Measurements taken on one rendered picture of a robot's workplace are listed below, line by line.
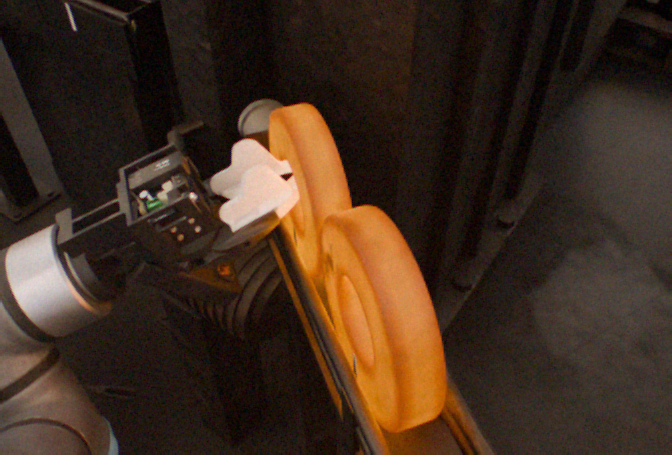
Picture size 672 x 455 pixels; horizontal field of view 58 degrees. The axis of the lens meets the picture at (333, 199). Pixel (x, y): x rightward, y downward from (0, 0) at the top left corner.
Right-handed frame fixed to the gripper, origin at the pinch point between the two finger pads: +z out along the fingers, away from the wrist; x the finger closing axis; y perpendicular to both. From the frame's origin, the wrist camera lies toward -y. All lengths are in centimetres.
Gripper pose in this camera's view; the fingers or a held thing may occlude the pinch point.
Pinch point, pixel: (305, 176)
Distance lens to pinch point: 54.2
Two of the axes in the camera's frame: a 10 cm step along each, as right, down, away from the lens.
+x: -3.4, -6.5, 6.8
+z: 8.9, -4.5, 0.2
